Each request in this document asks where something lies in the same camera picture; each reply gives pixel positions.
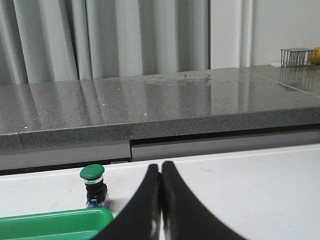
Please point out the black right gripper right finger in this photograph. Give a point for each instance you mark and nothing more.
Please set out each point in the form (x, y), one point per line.
(184, 216)

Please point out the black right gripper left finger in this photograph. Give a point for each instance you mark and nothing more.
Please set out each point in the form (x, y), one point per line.
(140, 219)

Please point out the green mushroom push button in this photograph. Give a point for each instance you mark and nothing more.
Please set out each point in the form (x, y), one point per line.
(96, 190)

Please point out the green plastic tray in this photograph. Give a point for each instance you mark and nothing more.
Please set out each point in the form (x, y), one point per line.
(77, 224)

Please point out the grey stone countertop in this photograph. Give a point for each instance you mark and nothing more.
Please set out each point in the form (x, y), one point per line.
(59, 125)

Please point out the grey pleated curtain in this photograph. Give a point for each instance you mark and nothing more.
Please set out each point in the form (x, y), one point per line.
(60, 40)

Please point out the yellow round fruit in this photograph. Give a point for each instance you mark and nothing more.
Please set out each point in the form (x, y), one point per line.
(314, 56)

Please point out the metal wire rack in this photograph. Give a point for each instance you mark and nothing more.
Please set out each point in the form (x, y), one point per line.
(295, 57)

